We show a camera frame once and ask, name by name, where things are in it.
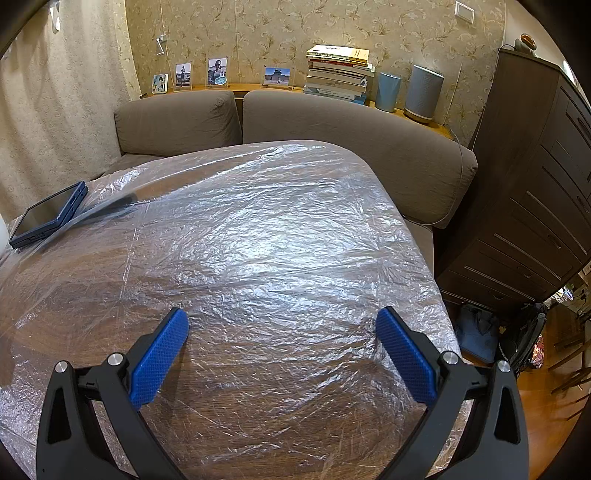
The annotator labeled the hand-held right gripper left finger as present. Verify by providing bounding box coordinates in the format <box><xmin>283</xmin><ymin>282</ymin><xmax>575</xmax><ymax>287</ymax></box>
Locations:
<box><xmin>36</xmin><ymin>307</ymin><xmax>190</xmax><ymax>480</ymax></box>

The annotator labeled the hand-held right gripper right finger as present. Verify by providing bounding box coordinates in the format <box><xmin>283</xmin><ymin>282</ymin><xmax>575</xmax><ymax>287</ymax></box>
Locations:
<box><xmin>375</xmin><ymin>306</ymin><xmax>531</xmax><ymax>480</ymax></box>

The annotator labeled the blue bag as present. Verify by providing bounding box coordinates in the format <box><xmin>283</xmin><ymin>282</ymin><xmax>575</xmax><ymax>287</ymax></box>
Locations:
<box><xmin>455</xmin><ymin>302</ymin><xmax>502</xmax><ymax>363</ymax></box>

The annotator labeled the black backpack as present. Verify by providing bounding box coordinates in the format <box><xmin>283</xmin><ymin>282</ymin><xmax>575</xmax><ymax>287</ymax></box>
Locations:
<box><xmin>499</xmin><ymin>302</ymin><xmax>548</xmax><ymax>374</ymax></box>

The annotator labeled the clear plastic table cover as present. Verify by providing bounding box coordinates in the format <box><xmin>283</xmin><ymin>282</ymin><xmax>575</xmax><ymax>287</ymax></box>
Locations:
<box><xmin>0</xmin><ymin>141</ymin><xmax>462</xmax><ymax>480</ymax></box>

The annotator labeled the wooden chair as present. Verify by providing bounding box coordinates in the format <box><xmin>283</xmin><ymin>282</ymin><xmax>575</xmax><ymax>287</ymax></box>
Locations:
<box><xmin>547</xmin><ymin>295</ymin><xmax>591</xmax><ymax>398</ymax></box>

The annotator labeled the dark blue tablet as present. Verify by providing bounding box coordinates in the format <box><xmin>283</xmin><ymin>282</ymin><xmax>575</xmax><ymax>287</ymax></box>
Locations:
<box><xmin>8</xmin><ymin>181</ymin><xmax>88</xmax><ymax>250</ymax></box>

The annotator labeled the dark wooden cabinet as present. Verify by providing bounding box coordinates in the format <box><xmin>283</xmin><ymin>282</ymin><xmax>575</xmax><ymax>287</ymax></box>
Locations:
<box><xmin>434</xmin><ymin>48</ymin><xmax>591</xmax><ymax>305</ymax></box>

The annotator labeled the brown sofa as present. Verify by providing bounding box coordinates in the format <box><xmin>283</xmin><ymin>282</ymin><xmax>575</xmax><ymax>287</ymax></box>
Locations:
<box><xmin>99</xmin><ymin>90</ymin><xmax>478</xmax><ymax>278</ymax></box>

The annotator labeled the white patterned curtain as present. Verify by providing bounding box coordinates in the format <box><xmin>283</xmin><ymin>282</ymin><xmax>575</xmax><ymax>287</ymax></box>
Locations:
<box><xmin>0</xmin><ymin>0</ymin><xmax>139</xmax><ymax>222</ymax></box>

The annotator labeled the large grey cylinder speaker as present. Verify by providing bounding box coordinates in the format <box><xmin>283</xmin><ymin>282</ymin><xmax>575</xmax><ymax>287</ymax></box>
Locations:
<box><xmin>404</xmin><ymin>65</ymin><xmax>445</xmax><ymax>124</ymax></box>

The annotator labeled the small blue cylinder speaker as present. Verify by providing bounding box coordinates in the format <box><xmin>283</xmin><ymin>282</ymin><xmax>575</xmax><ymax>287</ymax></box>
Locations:
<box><xmin>375</xmin><ymin>71</ymin><xmax>402</xmax><ymax>113</ymax></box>

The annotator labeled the acrylic photo of man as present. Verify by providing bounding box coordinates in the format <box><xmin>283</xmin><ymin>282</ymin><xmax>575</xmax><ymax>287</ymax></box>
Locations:
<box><xmin>207</xmin><ymin>58</ymin><xmax>229</xmax><ymax>88</ymax></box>

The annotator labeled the stack of books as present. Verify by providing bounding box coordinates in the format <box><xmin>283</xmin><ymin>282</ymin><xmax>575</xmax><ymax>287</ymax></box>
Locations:
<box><xmin>302</xmin><ymin>45</ymin><xmax>376</xmax><ymax>102</ymax></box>

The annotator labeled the photo frame with building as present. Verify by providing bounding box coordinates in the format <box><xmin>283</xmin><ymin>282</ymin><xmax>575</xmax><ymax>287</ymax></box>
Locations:
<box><xmin>263</xmin><ymin>67</ymin><xmax>294</xmax><ymax>88</ymax></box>

